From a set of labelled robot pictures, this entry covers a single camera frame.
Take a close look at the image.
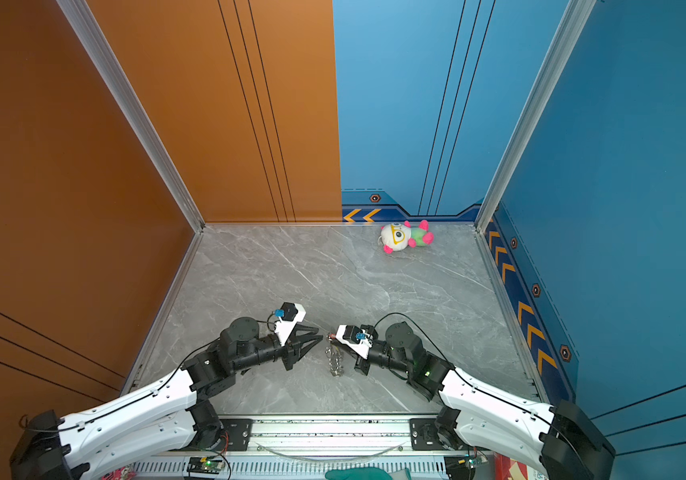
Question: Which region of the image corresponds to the metal key holder with rings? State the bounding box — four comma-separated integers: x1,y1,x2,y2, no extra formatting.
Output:
325,338,344,377

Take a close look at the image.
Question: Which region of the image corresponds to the white pink plush toy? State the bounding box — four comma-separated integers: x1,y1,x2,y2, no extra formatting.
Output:
379,220,435,254

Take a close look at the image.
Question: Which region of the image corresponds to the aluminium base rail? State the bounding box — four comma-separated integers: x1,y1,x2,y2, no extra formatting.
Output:
99,414,549,479

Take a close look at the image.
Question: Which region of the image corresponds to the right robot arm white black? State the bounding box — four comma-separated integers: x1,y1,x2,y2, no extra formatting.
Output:
335,322,616,479

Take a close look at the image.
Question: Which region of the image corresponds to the green work glove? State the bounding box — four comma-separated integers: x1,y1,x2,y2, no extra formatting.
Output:
325,467,412,480

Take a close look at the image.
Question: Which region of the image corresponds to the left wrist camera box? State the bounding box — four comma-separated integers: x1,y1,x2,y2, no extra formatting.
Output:
273,302,306,346

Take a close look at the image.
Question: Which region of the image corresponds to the aluminium corner post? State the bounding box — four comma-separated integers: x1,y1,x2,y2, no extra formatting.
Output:
57,0,206,234
475,0,596,234

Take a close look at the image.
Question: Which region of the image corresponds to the small green circuit board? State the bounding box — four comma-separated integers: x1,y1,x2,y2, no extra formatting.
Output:
187,456,227,476

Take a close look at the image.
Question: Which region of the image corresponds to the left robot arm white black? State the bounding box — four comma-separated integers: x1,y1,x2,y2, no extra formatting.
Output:
10,317,323,479

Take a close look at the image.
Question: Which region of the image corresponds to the aluminium corner post left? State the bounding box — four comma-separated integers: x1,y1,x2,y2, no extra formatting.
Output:
57,0,206,234

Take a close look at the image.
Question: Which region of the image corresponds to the aluminium corner post right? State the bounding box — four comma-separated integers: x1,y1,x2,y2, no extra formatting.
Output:
475,0,596,234

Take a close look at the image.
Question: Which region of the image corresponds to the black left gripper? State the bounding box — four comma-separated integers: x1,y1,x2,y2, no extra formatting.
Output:
233,324,324,377

